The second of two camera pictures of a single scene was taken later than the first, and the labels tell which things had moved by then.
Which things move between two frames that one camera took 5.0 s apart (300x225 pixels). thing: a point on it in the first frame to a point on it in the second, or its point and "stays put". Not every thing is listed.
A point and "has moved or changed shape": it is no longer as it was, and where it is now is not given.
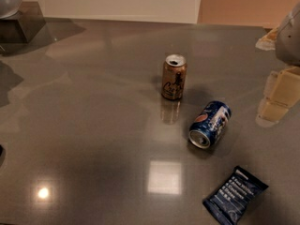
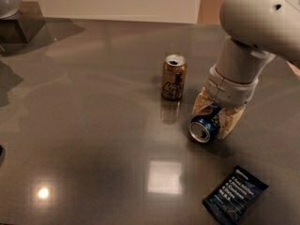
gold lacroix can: x=174 y=77 stays put
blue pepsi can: x=209 y=124 has moved or changed shape
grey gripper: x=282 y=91 to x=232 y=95
